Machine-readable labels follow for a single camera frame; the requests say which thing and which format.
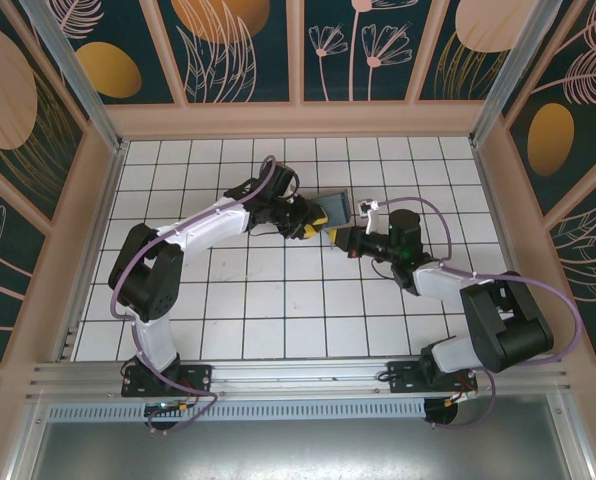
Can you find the dark blue tin box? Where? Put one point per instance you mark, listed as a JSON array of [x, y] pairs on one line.
[[335, 207]]

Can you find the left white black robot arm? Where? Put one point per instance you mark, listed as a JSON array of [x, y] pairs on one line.
[[203, 225]]

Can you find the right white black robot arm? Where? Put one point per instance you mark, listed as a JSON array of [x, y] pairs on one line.
[[503, 320]]

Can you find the grey metal panel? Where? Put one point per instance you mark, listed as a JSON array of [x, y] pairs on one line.
[[298, 452]]

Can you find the small green circuit board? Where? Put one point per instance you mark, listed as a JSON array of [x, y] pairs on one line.
[[168, 407]]

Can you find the aluminium mounting rail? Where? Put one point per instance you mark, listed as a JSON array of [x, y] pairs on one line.
[[298, 372]]

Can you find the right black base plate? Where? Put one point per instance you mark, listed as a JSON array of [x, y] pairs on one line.
[[403, 377]]

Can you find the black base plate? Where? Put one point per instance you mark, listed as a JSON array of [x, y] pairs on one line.
[[403, 377], [198, 381]]

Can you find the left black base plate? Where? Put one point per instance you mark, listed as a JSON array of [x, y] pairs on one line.
[[198, 381]]

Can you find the aluminium corner post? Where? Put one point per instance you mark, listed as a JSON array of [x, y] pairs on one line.
[[85, 90], [508, 75]]

